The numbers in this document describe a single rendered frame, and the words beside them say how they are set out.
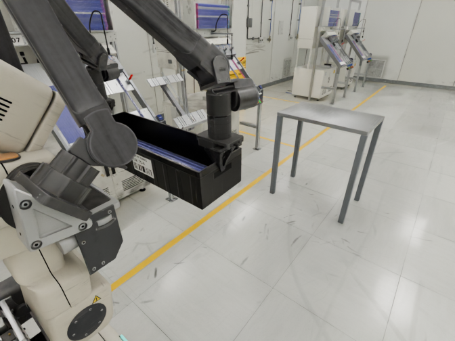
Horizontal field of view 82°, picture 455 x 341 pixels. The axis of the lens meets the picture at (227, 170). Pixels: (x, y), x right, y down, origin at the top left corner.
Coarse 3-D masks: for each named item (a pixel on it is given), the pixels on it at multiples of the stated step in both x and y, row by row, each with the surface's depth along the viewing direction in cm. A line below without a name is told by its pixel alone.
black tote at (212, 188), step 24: (120, 120) 103; (144, 120) 97; (168, 144) 93; (192, 144) 85; (144, 168) 77; (168, 168) 69; (192, 168) 63; (216, 168) 66; (240, 168) 76; (192, 192) 66; (216, 192) 70
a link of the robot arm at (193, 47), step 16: (112, 0) 47; (128, 0) 46; (144, 0) 47; (160, 0) 49; (144, 16) 48; (160, 16) 49; (176, 16) 51; (160, 32) 50; (176, 32) 51; (192, 32) 52; (176, 48) 52; (192, 48) 52; (208, 48) 54; (192, 64) 55; (208, 64) 54; (208, 80) 58
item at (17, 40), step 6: (108, 0) 188; (108, 6) 190; (108, 12) 196; (12, 18) 160; (114, 24) 196; (18, 30) 162; (96, 30) 189; (102, 30) 192; (108, 30) 195; (12, 36) 157; (18, 36) 159; (18, 42) 160; (24, 42) 162; (168, 198) 244; (174, 198) 244
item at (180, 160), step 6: (138, 144) 92; (144, 144) 92; (150, 144) 92; (150, 150) 88; (156, 150) 87; (162, 150) 87; (168, 156) 84; (174, 156) 83; (180, 156) 83; (180, 162) 80; (186, 162) 80; (192, 162) 80; (198, 168) 76
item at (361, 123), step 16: (288, 112) 213; (304, 112) 213; (320, 112) 213; (336, 112) 213; (352, 112) 213; (336, 128) 188; (352, 128) 181; (368, 128) 181; (368, 160) 221; (272, 176) 243; (352, 176) 193; (272, 192) 251
